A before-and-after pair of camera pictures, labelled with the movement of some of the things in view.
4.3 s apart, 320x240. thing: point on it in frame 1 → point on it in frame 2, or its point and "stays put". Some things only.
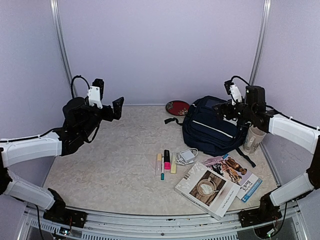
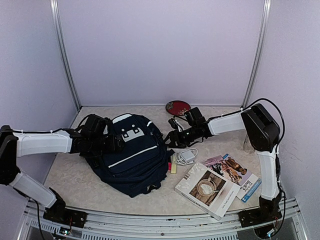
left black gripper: (109, 116) → (112, 147)
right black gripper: (221, 106) → (177, 139)
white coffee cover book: (209, 190) stays put
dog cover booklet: (237, 174) stays put
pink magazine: (215, 164) stays put
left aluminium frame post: (54, 9) stays put
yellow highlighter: (173, 166) stays put
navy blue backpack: (204, 128) → (141, 166)
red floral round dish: (177, 107) stays put
